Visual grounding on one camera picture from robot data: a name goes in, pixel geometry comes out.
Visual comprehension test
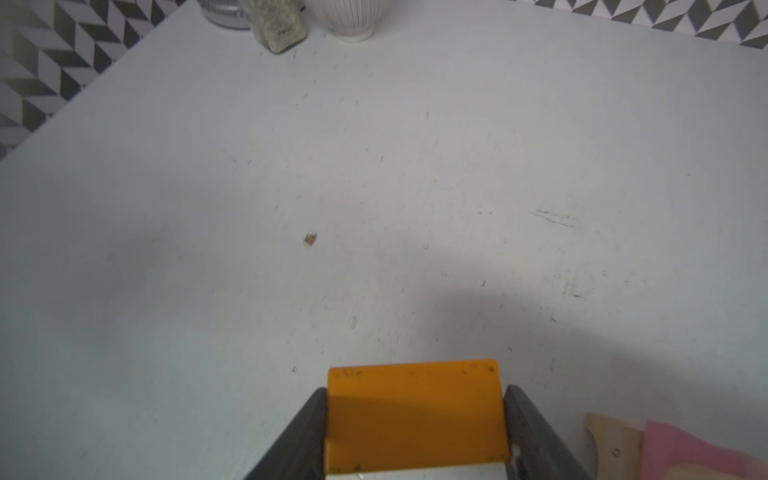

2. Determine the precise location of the orange rectangular block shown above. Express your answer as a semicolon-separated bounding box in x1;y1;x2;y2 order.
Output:
323;359;511;475

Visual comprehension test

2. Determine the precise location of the small striped bowl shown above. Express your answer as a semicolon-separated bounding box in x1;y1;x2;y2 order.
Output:
303;0;390;43

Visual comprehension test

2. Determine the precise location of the natural wood arch block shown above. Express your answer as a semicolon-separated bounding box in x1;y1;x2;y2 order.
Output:
585;413;644;480

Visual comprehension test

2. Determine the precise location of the glass spice jar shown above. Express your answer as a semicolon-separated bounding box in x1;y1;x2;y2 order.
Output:
239;0;307;54

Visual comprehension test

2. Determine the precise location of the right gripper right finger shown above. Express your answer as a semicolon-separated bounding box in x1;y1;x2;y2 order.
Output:
503;385;592;480

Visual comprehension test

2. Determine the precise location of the natural wood cylinder block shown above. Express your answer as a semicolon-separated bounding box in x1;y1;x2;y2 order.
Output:
663;464;744;480

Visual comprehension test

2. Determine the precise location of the chrome glass holder stand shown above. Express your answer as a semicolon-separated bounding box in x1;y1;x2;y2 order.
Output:
197;0;250;30

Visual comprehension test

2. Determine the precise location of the pink rectangular block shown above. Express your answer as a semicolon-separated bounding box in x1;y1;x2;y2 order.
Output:
640;421;767;479

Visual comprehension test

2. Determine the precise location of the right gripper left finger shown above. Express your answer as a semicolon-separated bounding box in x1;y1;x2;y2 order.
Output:
244;388;328;480

